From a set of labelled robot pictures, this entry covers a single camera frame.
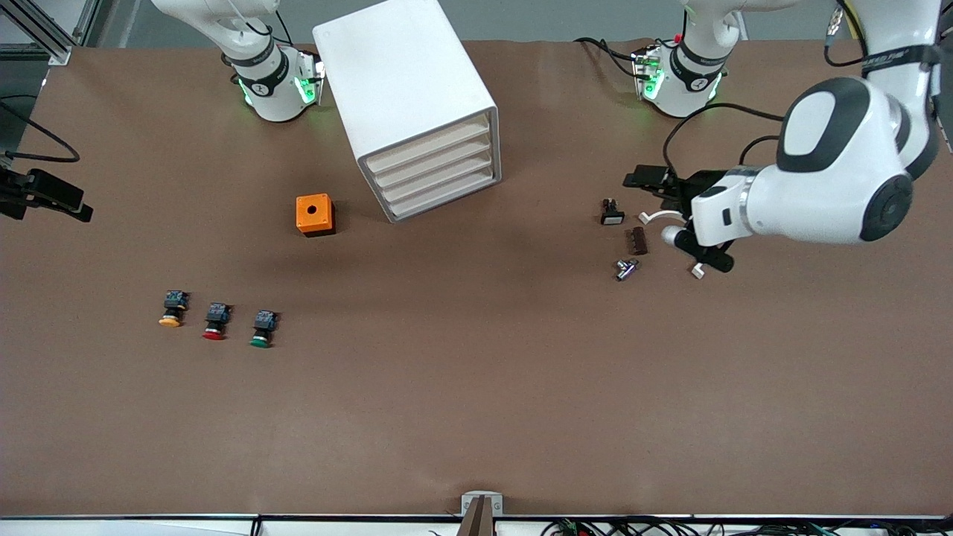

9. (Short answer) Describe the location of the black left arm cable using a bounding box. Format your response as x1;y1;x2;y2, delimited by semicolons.
663;103;786;176

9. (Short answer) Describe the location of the white cabinet drawer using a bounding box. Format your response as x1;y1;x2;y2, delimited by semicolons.
380;149;495;205
372;133;494;190
387;165;497;220

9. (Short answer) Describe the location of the white table edge rail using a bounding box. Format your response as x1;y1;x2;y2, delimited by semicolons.
0;514;953;536

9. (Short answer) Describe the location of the red mushroom push button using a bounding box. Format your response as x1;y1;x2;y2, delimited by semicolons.
202;302;232;342

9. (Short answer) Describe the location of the white drawer cabinet housing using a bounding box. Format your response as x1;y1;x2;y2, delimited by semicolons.
313;0;501;224

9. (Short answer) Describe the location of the white half-ring pipe clamp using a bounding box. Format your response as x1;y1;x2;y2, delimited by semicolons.
639;208;706;280

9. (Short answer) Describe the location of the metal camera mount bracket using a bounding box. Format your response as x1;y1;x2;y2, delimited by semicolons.
456;491;504;536

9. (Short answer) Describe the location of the tangled cable bundle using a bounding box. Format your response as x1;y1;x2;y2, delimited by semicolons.
540;517;953;536

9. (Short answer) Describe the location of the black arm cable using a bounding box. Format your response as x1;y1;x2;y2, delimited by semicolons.
663;103;786;176
0;97;80;163

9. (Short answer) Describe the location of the yellow mushroom push button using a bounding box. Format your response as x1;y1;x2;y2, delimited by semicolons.
159;290;189;328

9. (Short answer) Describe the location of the aluminium frame post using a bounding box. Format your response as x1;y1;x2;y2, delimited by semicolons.
0;0;75;66

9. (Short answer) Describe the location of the green mushroom push button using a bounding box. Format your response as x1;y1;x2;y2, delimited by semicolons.
249;310;279;348

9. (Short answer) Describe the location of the orange push button box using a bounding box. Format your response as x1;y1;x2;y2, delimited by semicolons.
296;194;336;237

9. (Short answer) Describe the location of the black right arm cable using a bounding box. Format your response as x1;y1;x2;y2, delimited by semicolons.
0;97;80;163

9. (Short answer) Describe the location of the white plastic bin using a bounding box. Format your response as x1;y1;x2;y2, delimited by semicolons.
365;113;492;175

